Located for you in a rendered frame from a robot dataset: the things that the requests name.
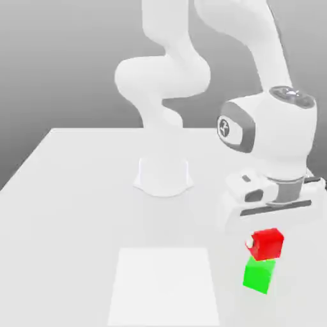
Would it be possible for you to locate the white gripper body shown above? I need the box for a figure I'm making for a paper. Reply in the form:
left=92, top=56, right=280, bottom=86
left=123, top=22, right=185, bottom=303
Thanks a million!
left=224, top=192, right=323, bottom=237

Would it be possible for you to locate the small red cube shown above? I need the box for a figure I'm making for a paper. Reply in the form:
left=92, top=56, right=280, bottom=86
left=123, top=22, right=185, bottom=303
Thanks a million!
left=249, top=227, right=285, bottom=261

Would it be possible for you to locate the small green cube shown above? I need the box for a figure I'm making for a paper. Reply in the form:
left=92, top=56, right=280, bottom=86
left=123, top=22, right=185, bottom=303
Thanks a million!
left=242, top=255, right=277, bottom=295

